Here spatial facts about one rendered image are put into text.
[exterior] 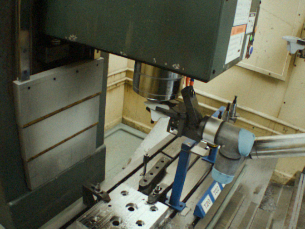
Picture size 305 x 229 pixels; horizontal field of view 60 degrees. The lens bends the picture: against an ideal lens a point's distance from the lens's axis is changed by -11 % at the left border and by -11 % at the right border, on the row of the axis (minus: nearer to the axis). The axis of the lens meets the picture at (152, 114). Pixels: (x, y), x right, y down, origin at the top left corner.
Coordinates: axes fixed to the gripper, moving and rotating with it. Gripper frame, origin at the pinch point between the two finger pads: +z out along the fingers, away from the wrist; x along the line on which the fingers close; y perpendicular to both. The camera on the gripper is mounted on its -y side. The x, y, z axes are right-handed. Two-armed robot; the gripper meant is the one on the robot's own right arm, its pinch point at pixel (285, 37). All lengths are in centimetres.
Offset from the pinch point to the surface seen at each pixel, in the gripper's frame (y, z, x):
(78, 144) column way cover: 68, 79, 14
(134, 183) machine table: 78, 49, 4
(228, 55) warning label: 5.5, 27.3, -24.7
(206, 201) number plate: 74, 17, -9
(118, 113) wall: 97, 70, 110
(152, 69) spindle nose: 13, 48, -23
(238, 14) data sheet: -6.1, 26.3, -23.1
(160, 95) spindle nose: 21, 44, -23
